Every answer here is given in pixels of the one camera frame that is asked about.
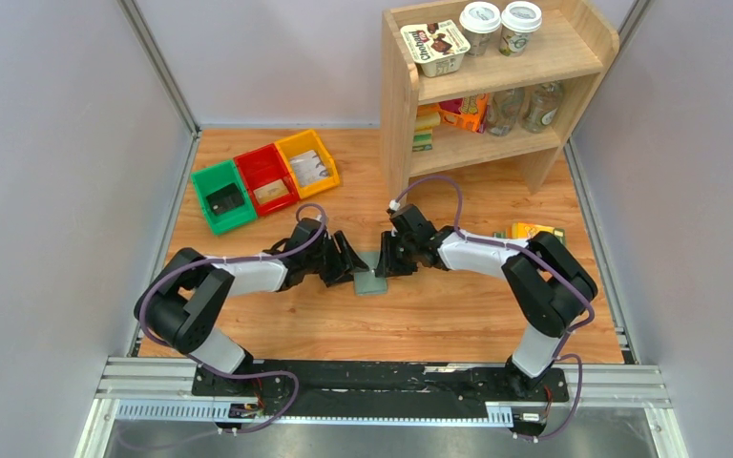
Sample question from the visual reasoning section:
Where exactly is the card in red bin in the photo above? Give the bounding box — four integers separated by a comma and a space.
254, 179, 289, 205

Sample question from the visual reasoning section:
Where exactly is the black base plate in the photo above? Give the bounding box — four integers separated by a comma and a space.
192, 360, 569, 419

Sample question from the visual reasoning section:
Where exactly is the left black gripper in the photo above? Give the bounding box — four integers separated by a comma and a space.
304, 231, 369, 288

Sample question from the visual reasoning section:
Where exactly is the red plastic bin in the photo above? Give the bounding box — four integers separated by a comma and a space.
233, 143, 300, 218

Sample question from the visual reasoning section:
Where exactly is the Chobani yogurt tub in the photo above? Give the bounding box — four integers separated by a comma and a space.
400, 20, 471, 78

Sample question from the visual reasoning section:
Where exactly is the right clear glass jar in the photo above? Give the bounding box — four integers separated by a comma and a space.
521, 81, 564, 134

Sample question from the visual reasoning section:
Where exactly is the aluminium frame rail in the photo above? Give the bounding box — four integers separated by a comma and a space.
76, 357, 687, 457

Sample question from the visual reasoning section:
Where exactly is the clear glass jar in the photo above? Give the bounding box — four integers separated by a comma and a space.
485, 88, 525, 136
521, 81, 564, 134

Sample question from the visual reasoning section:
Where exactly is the wooden shelf unit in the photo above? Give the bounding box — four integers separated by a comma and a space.
379, 1, 620, 196

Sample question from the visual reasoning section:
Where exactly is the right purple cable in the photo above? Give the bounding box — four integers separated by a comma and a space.
391, 175, 597, 442

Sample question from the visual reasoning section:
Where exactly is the right white paper cup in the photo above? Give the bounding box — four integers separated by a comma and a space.
499, 1, 543, 56

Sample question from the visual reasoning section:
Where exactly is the yellow plastic bin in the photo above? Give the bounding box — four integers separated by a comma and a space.
274, 129, 341, 199

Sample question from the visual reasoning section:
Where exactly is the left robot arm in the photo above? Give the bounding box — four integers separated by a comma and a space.
134, 218, 369, 396

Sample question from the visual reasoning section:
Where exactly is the left white paper cup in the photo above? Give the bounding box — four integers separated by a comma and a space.
459, 1, 501, 56

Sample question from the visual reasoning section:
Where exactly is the card in yellow bin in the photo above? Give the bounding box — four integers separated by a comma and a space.
289, 150, 330, 187

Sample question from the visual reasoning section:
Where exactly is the yellow green sponge stack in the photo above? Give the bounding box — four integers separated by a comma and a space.
412, 104, 441, 152

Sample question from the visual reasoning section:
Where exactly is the green plastic bin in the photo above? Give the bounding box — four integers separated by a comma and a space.
191, 160, 258, 236

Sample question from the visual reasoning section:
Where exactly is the black card in green bin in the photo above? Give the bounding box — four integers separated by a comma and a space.
206, 183, 245, 216

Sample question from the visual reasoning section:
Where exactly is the orange snack box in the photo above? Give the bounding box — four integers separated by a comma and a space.
492, 221, 566, 245

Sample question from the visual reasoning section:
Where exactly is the orange box on shelf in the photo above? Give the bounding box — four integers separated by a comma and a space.
438, 94, 491, 134

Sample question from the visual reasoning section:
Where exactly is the left clear glass jar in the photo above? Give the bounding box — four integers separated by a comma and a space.
485, 88, 525, 136

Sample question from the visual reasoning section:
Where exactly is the green card holder wallet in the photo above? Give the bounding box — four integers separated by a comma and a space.
353, 251, 388, 297

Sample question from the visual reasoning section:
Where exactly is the white paper cup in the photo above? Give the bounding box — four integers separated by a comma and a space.
459, 1, 501, 56
499, 1, 543, 56

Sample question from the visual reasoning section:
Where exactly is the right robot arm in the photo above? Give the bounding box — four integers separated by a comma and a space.
375, 202, 598, 400

